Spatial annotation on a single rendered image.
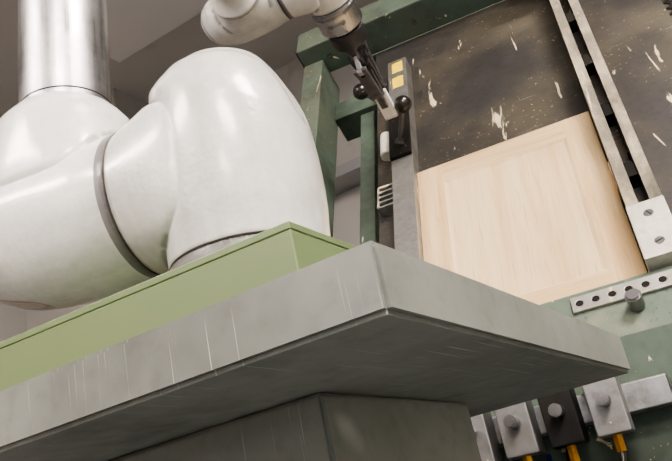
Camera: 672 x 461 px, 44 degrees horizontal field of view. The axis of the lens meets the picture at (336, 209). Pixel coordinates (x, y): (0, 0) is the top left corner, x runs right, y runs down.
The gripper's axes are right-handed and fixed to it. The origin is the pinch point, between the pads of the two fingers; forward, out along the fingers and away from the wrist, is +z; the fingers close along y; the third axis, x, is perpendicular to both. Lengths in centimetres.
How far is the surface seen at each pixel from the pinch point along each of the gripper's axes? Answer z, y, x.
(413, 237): 11.6, 30.7, 0.2
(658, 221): 8, 50, 43
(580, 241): 14, 43, 30
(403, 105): 0.8, 1.8, 3.8
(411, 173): 11.6, 10.8, 0.6
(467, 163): 13.7, 11.4, 12.3
